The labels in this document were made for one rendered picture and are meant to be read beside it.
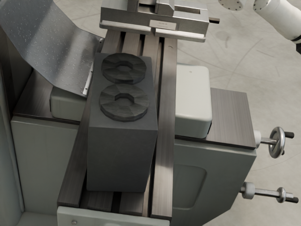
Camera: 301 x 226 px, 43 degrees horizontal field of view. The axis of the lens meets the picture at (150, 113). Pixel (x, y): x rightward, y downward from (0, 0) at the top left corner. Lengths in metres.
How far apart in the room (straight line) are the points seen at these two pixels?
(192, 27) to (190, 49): 1.73
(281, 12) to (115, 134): 0.53
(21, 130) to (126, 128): 0.67
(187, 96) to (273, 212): 1.05
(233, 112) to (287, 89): 1.57
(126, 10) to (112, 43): 0.12
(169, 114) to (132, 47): 0.30
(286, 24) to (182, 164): 0.56
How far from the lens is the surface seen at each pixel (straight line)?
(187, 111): 1.15
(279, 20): 1.00
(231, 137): 1.25
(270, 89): 2.82
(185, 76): 1.28
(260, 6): 0.99
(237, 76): 2.82
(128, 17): 1.23
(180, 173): 1.33
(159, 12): 1.22
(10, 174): 1.41
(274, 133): 1.47
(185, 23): 1.24
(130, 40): 1.21
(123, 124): 0.65
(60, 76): 1.12
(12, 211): 1.57
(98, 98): 0.69
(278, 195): 1.44
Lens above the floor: 1.59
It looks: 43 degrees down
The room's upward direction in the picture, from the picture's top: 10 degrees clockwise
